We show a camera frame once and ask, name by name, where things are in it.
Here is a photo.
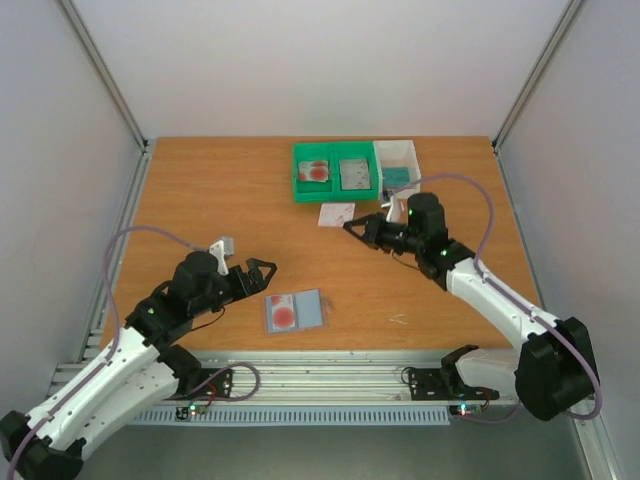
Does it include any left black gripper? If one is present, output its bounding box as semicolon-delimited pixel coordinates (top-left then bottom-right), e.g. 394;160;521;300
192;259;278;317

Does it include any card with magnetic stripe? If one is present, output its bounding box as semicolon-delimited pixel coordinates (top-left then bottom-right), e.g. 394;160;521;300
318;203;355;228

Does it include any white floral VIP card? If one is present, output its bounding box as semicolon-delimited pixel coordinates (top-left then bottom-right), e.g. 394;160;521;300
339;158;371;191

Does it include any teal card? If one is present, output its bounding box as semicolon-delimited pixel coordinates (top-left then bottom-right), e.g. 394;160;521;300
381;167;411;188

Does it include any red circles card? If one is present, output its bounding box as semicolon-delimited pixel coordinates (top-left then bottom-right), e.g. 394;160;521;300
266;294;297;332

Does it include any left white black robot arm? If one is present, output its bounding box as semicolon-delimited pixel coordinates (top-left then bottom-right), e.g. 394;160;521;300
1;251;277;479

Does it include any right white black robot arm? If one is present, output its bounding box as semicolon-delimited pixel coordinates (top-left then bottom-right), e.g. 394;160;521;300
343;193;603;421

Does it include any red patterned card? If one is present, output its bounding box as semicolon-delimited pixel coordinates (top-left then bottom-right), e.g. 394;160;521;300
297;160;330;183

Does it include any left green bin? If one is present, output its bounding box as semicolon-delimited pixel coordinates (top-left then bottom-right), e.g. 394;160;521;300
292;142;334;203

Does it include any green bin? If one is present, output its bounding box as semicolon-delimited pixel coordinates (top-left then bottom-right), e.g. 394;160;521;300
292;142;334;203
330;141;379;202

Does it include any middle green bin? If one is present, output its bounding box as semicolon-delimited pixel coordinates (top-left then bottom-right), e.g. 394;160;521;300
330;141;379;202

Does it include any white bin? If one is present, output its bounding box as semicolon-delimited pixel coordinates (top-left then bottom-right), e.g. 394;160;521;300
373;140;421;192

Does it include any left circuit board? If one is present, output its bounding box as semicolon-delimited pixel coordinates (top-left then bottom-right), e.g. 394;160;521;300
174;404;208;422

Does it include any circuit board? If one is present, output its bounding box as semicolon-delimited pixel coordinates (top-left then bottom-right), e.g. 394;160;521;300
174;404;208;422
449;403;488;417

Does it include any right circuit board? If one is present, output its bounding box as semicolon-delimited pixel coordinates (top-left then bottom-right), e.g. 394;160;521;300
449;403;488;417

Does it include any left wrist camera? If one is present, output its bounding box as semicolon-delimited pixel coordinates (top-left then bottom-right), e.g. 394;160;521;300
208;236;235;276

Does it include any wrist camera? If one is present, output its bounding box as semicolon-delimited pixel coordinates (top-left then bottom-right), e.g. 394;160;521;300
208;236;235;276
381;188;405;223

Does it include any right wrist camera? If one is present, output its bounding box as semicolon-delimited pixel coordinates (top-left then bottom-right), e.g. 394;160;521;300
381;188;405;223

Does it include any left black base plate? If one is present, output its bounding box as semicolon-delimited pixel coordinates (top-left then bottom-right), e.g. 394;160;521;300
170;368;233;401

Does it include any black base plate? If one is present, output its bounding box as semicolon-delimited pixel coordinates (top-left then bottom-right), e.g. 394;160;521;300
170;368;233;401
401;367;500;401

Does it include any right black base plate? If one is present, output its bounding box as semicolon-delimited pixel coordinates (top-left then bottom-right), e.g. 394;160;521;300
401;367;500;401

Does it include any left aluminium corner post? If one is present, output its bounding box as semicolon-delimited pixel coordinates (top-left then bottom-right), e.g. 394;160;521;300
55;0;149;152

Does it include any aluminium corner post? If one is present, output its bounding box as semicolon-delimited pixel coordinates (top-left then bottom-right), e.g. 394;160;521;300
55;0;149;152
491;0;587;156

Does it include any grey slotted cable duct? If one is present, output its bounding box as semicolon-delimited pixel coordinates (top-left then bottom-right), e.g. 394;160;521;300
131;405;450;428

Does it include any right aluminium corner post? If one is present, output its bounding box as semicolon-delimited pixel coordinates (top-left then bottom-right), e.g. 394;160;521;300
491;0;587;156

